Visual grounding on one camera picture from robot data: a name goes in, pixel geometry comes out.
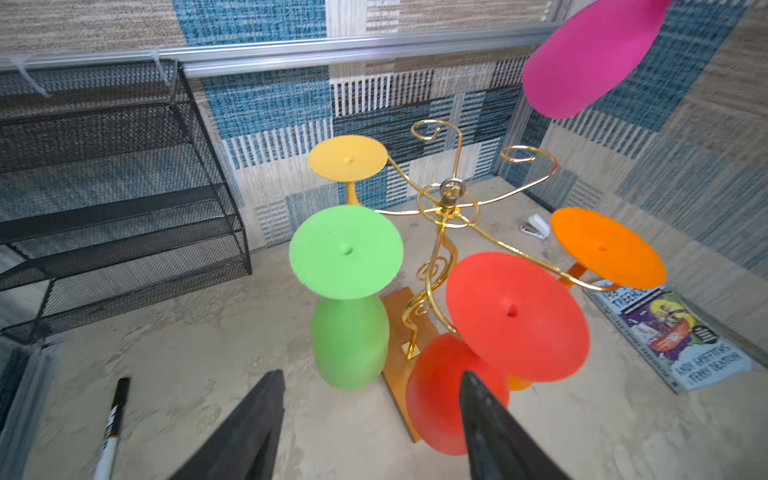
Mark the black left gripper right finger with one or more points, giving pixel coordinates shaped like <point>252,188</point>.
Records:
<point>498,446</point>

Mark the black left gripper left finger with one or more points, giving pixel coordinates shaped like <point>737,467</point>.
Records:
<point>245,445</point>

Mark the light orange plastic wine glass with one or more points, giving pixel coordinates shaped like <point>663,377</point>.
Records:
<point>607,254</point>

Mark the magenta plastic wine glass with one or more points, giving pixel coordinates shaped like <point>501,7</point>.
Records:
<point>590,54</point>

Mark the red plastic wine glass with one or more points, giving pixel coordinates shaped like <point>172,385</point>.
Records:
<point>513,320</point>

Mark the green plastic wine glass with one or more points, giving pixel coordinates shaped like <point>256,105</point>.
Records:
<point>346,255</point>

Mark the black mesh shelf rack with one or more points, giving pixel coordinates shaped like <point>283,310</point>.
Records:
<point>113,197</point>

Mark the yellow plastic wine glass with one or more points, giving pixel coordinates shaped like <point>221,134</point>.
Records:
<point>348,159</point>

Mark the black marker pen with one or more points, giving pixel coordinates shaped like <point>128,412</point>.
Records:
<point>106,460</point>

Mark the treehouse paperback book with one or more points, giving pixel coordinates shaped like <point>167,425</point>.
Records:
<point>686,352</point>

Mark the white stapler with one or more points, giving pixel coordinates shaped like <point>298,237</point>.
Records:
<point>536,226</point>

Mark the gold wire wine glass rack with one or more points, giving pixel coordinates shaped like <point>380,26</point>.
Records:
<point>449,205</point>

